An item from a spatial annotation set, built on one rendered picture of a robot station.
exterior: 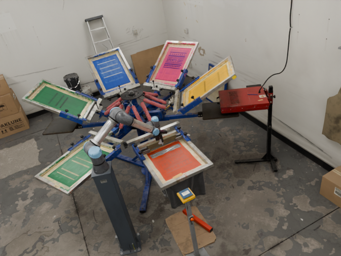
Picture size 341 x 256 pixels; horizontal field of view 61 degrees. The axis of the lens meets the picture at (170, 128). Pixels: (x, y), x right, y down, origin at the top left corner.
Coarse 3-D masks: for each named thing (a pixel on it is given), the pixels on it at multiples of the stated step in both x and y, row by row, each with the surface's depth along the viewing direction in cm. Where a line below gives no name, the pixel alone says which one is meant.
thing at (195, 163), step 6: (168, 144) 334; (174, 144) 332; (180, 144) 331; (174, 150) 323; (186, 150) 320; (192, 156) 309; (198, 162) 300; (180, 168) 297; (186, 168) 296; (192, 168) 294
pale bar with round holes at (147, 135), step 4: (168, 124) 353; (172, 124) 352; (176, 124) 352; (160, 128) 349; (164, 128) 348; (168, 128) 350; (172, 128) 352; (140, 136) 342; (144, 136) 340; (148, 136) 342; (152, 136) 344; (132, 140) 337; (136, 140) 337; (140, 140) 339; (144, 140) 342; (128, 144) 335
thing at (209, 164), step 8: (144, 144) 336; (192, 144) 321; (200, 152) 307; (144, 160) 312; (208, 160) 295; (200, 168) 287; (208, 168) 290; (152, 176) 292; (184, 176) 281; (160, 184) 277; (168, 184) 276
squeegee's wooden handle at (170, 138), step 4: (168, 136) 329; (172, 136) 329; (164, 140) 327; (168, 140) 329; (172, 140) 332; (148, 144) 322; (152, 144) 322; (156, 144) 324; (160, 144) 327; (148, 148) 322; (152, 148) 324
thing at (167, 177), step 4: (160, 148) 330; (152, 152) 326; (148, 156) 321; (160, 156) 318; (152, 160) 315; (156, 160) 314; (156, 164) 308; (156, 168) 303; (160, 168) 302; (160, 172) 297; (164, 172) 296; (172, 172) 294; (176, 172) 293; (180, 172) 292; (164, 176) 291; (168, 176) 290; (172, 176) 289
